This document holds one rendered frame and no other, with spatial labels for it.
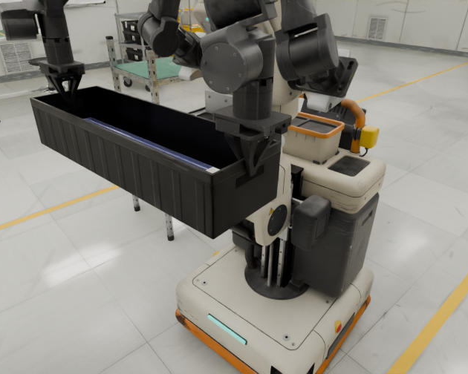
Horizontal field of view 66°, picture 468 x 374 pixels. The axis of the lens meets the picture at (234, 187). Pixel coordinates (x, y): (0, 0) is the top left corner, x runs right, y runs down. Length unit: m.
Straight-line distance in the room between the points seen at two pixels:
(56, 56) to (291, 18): 0.53
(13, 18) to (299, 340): 1.22
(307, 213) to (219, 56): 0.76
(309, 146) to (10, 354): 1.49
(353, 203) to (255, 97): 0.77
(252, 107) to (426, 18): 8.68
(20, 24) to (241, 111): 0.57
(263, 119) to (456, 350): 1.57
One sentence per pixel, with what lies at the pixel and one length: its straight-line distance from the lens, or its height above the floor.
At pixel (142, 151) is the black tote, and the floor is 1.12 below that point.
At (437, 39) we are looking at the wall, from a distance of 9.04.
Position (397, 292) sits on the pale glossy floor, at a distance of 2.05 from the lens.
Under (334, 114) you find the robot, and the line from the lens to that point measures 1.45.
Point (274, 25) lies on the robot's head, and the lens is 0.87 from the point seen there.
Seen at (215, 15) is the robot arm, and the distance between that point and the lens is 0.51.
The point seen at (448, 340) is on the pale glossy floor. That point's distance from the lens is 1.94.
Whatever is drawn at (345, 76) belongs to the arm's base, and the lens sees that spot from 0.84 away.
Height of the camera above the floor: 1.37
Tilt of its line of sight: 30 degrees down
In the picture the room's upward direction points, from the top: straight up
